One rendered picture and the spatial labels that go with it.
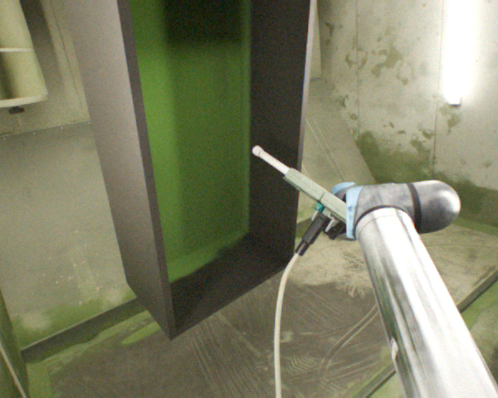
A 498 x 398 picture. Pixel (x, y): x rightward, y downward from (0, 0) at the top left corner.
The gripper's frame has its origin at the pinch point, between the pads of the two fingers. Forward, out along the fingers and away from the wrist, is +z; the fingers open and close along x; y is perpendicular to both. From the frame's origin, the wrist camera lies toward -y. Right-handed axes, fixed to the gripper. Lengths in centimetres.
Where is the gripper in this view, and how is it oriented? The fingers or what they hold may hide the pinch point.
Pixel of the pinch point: (325, 210)
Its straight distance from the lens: 108.2
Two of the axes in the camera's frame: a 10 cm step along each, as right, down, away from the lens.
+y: -5.7, 8.1, 1.5
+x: -6.4, -5.5, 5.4
